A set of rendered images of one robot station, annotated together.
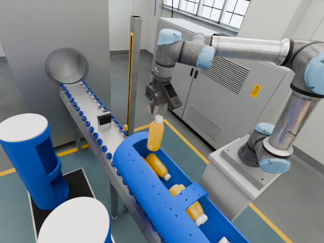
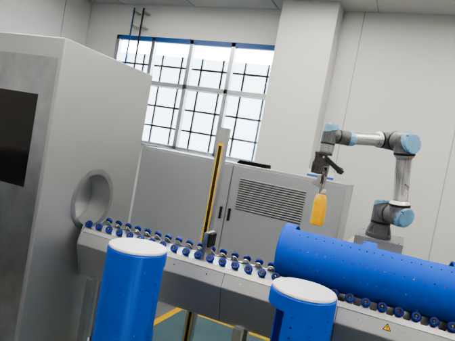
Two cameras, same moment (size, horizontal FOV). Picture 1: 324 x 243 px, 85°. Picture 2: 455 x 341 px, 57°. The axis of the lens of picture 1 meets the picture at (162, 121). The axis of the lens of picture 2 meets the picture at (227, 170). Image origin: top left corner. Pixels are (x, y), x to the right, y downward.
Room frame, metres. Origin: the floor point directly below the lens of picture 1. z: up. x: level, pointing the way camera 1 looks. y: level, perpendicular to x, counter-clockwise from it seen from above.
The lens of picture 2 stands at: (-1.18, 1.39, 1.57)
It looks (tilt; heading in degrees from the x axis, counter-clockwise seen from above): 3 degrees down; 336
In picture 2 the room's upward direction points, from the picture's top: 10 degrees clockwise
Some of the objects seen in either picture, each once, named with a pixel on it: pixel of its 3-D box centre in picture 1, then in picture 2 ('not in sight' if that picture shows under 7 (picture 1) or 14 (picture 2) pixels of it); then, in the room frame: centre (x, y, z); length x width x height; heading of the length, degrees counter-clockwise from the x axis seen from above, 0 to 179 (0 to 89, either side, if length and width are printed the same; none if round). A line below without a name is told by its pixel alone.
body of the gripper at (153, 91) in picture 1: (159, 87); (321, 163); (0.65, 0.04, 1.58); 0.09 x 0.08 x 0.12; 45
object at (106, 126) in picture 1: (104, 122); (208, 245); (1.02, 0.43, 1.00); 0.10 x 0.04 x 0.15; 135
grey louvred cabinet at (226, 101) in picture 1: (201, 84); (230, 233); (2.68, -0.51, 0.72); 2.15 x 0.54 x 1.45; 43
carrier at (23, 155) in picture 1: (40, 167); (122, 335); (0.79, 0.89, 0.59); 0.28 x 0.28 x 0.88
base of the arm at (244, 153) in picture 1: (254, 151); (379, 228); (0.75, -0.54, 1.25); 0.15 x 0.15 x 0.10
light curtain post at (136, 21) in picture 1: (130, 115); (202, 254); (1.37, 0.31, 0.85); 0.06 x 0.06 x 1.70; 45
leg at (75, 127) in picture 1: (76, 135); (84, 327); (1.46, 0.98, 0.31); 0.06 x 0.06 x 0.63; 45
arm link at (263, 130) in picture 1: (264, 137); (383, 210); (0.74, -0.54, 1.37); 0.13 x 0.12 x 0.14; 176
